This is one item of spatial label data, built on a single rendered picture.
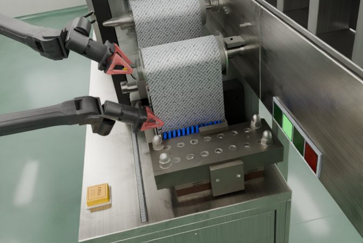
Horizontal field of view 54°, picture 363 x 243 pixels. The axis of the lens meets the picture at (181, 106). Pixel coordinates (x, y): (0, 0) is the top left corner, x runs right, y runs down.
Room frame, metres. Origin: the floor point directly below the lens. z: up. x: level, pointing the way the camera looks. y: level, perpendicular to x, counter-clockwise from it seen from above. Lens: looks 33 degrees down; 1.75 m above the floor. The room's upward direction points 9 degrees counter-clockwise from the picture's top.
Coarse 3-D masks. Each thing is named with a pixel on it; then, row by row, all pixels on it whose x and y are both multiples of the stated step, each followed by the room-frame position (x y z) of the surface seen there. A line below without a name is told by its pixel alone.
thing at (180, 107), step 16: (208, 80) 0.99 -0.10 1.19; (160, 96) 0.97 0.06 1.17; (176, 96) 0.97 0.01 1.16; (192, 96) 0.98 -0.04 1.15; (208, 96) 0.99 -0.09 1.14; (160, 112) 0.97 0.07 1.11; (176, 112) 0.97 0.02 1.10; (192, 112) 0.98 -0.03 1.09; (208, 112) 0.98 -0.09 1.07; (224, 112) 0.99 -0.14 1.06; (160, 128) 0.97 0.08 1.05; (176, 128) 0.97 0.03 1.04
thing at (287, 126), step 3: (285, 117) 0.72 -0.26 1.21; (285, 120) 0.72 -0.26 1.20; (288, 120) 0.70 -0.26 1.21; (285, 123) 0.72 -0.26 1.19; (288, 123) 0.70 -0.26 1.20; (285, 126) 0.71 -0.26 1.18; (288, 126) 0.70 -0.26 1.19; (291, 126) 0.68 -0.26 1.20; (285, 129) 0.71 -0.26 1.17; (288, 129) 0.70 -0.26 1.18; (291, 129) 0.68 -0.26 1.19; (285, 132) 0.71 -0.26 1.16; (288, 132) 0.70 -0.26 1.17; (291, 132) 0.68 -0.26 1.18; (288, 135) 0.69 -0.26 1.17; (291, 135) 0.68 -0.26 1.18; (291, 138) 0.68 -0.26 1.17
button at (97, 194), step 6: (90, 186) 0.87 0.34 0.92; (96, 186) 0.87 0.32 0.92; (102, 186) 0.87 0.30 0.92; (108, 186) 0.87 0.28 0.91; (90, 192) 0.85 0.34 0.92; (96, 192) 0.84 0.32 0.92; (102, 192) 0.84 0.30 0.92; (108, 192) 0.84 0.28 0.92; (90, 198) 0.82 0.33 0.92; (96, 198) 0.82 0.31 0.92; (102, 198) 0.81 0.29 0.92; (108, 198) 0.82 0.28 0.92; (90, 204) 0.81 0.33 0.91; (96, 204) 0.81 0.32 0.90
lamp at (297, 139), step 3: (294, 129) 0.67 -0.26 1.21; (294, 132) 0.66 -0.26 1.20; (297, 132) 0.65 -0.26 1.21; (294, 135) 0.66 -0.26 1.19; (297, 135) 0.65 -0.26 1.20; (300, 135) 0.64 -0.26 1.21; (294, 138) 0.66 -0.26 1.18; (297, 138) 0.65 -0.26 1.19; (300, 138) 0.63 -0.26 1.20; (294, 141) 0.66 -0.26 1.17; (297, 141) 0.65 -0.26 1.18; (300, 141) 0.63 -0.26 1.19; (303, 141) 0.62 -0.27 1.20; (294, 144) 0.66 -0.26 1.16; (297, 144) 0.65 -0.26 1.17; (300, 144) 0.63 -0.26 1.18; (303, 144) 0.62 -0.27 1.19; (297, 147) 0.65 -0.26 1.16; (300, 147) 0.63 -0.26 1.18; (300, 150) 0.63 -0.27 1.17
